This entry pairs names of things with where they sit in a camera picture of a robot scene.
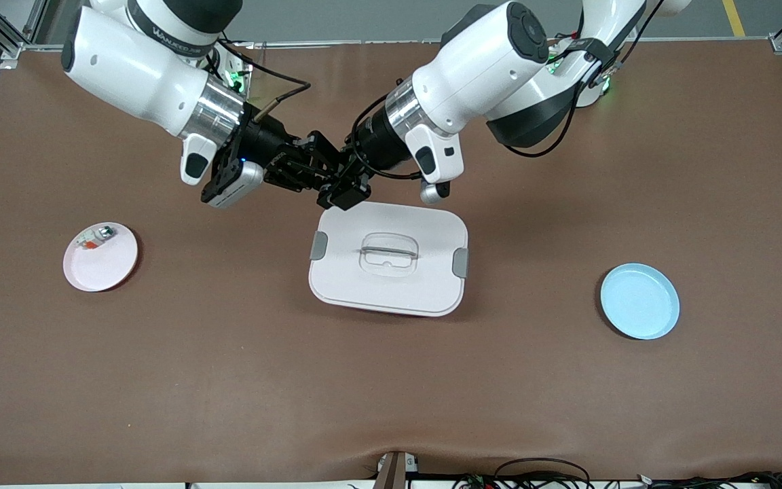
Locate white lidded lunch box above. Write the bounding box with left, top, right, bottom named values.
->
left=308, top=199, right=470, bottom=318

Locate pink round plate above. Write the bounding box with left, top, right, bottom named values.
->
left=63, top=221, right=139, bottom=293

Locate light blue round plate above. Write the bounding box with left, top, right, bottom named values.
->
left=599, top=263, right=681, bottom=340

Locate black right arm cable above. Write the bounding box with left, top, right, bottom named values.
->
left=218, top=41, right=312, bottom=124

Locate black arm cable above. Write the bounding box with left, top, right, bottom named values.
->
left=352, top=41, right=619, bottom=183
left=218, top=41, right=312, bottom=124

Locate aluminium table edge rail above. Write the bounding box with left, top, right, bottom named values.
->
left=0, top=38, right=782, bottom=52

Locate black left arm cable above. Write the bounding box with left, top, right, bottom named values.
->
left=352, top=41, right=619, bottom=183

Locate brown metal bracket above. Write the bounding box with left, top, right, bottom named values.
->
left=374, top=450, right=420, bottom=489

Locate black cable bundle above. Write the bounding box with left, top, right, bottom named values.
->
left=452, top=457, right=782, bottom=489

